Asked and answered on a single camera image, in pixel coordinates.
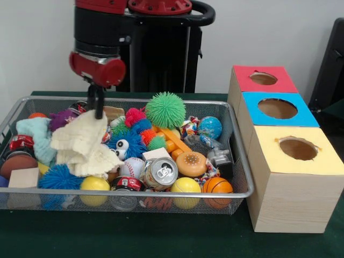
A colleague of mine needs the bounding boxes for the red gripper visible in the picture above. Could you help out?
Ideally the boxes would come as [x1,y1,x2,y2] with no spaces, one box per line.
[69,51,126,120]

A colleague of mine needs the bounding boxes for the cream waffle cloth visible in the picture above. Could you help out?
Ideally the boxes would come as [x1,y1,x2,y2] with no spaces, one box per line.
[50,109,125,178]

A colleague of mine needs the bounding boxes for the crushed clear plastic bottle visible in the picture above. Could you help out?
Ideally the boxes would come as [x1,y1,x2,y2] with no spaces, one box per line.
[184,134,224,150]

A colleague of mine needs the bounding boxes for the wooden box with three holes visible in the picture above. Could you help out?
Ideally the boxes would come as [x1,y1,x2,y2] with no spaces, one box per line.
[227,65,344,233]

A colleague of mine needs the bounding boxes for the purple spiky rubber ball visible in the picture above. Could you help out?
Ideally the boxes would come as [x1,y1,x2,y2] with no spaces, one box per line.
[48,109,78,132]

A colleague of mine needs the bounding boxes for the mint knitted cloth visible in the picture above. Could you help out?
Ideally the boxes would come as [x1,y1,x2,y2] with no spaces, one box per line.
[16,117,57,167]

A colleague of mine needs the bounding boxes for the green spiky rubber ball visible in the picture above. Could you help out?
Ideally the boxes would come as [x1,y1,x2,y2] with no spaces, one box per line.
[145,91,187,130]

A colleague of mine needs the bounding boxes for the white baseball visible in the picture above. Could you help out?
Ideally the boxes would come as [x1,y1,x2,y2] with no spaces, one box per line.
[119,157,145,178]

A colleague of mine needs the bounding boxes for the blue spiky ball with eyes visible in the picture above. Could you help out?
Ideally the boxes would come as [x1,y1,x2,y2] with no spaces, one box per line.
[38,163,85,190]

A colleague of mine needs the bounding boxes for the opened silver drink can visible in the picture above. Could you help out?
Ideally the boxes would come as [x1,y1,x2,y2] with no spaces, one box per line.
[139,157,180,192]

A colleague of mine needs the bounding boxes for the brown toy football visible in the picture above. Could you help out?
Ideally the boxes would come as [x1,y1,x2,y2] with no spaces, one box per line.
[0,157,38,180]

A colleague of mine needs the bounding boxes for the plain wooden block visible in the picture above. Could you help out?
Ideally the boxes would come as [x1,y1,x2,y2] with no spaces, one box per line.
[8,168,40,189]

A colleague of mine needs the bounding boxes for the black upright panel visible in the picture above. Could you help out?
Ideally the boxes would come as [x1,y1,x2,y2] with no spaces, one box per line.
[309,17,344,108]

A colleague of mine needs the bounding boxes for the side table with green cloth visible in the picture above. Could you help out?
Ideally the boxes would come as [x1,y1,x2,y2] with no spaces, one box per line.
[321,99,344,127]

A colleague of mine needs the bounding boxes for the shallow wire mesh bin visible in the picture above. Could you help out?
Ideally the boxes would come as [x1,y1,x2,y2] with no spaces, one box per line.
[0,96,255,216]

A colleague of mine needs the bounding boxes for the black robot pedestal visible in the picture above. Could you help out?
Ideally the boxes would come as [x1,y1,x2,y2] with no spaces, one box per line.
[118,0,216,94]

